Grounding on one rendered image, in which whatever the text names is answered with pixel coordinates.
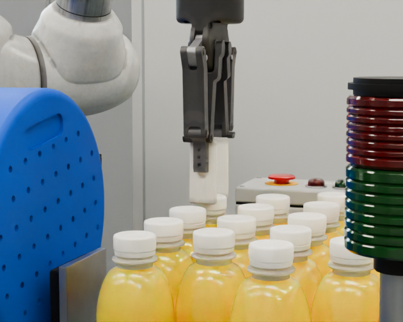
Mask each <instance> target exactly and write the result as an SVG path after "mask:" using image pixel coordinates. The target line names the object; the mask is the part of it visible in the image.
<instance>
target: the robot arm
mask: <svg viewBox="0 0 403 322"><path fill-rule="evenodd" d="M112 4H113V0H55V1H54V2H53V3H51V4H50V5H49V6H48V7H46V8H45V9H44V10H43V11H42V13H41V16H40V18H39V20H38V22H37V24H36V26H35V28H34V30H33V31H32V33H31V36H20V35H16V34H13V31H12V26H11V24H10V23H9V22H8V21H7V20H6V19H4V18H3V17H2V16H0V88H50V89H55V90H58V91H60V92H62V93H64V94H66V95H67V96H69V97H70V98H71V99H72V100H73V101H74V102H75V103H76V104H77V105H78V106H79V108H80V109H81V110H82V112H83V113H84V115H85V116H89V115H93V114H98V113H101V112H104V111H108V110H109V109H112V108H114V107H116V106H118V105H120V104H122V103H123V102H124V101H126V100H127V99H129V98H130V97H131V95H132V94H133V92H134V90H135V89H136V87H137V85H138V82H139V76H140V65H139V59H138V55H137V52H136V49H135V48H134V46H133V44H132V43H131V42H130V40H129V39H128V38H127V37H126V36H125V35H123V27H122V24H121V22H120V20H119V18H118V17H117V16H116V14H115V13H114V11H113V10H112V9H111V8H112ZM176 20H177V22H179V23H181V24H191V26H192V27H191V32H190V37H189V43H188V46H181V48H180V58H181V63H182V85H183V117H184V136H182V140H183V142H190V178H189V202H190V203H193V204H216V203H217V194H222V195H224V196H226V198H228V139H234V137H235V132H229V131H232V130H233V105H234V79H235V60H236V55H237V50H236V47H232V44H231V42H229V37H228V29H227V27H228V25H229V24H240V23H242V22H243V20H244V0H176Z"/></svg>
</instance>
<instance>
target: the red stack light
mask: <svg viewBox="0 0 403 322"><path fill-rule="evenodd" d="M347 105H348V106H347V107H346V111H347V113H348V114H347V115H346V120H347V121H348V122H347V123H346V128H347V130H346V136H347V138H346V144H347V146H346V147H345V150H346V152H347V153H346V154H345V161H346V162H347V163H348V164H350V165H353V166H356V167H364V168H369V169H384V170H396V171H403V97H386V96H359V95H354V94H351V95H349V96H348V97H347Z"/></svg>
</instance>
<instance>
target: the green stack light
mask: <svg viewBox="0 0 403 322"><path fill-rule="evenodd" d="M345 175H346V178H345V186H346V187H345V196H346V197H345V205H346V207H345V211H344V214H345V217H344V224H345V227H344V235H345V236H344V247H345V248H346V249H347V250H348V251H349V252H352V253H353V254H357V255H359V256H364V257H369V258H374V259H383V260H390V261H403V171H396V170H384V169H369V168H364V167H356V166H353V165H350V164H347V165H346V166H345Z"/></svg>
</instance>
